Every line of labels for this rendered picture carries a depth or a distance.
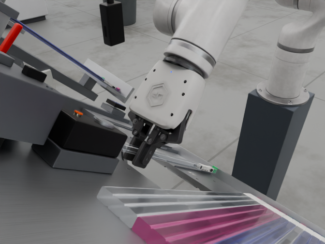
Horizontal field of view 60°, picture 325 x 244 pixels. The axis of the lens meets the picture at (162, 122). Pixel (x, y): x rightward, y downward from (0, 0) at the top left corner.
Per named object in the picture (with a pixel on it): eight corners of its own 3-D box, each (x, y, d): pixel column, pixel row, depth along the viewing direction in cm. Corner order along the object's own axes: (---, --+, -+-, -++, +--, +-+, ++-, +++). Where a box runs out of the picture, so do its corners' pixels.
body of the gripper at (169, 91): (152, 46, 47) (120, 106, 46) (201, 60, 40) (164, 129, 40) (174, 67, 52) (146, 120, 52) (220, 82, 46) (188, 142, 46)
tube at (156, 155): (210, 171, 70) (213, 166, 70) (215, 173, 69) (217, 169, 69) (7, 121, 30) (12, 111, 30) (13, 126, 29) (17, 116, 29)
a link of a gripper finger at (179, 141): (181, 90, 45) (153, 105, 47) (194, 133, 41) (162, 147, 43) (184, 93, 45) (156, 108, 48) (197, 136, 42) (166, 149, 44)
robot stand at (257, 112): (243, 189, 159) (272, 77, 118) (273, 208, 148) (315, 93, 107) (224, 208, 149) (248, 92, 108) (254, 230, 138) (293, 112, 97)
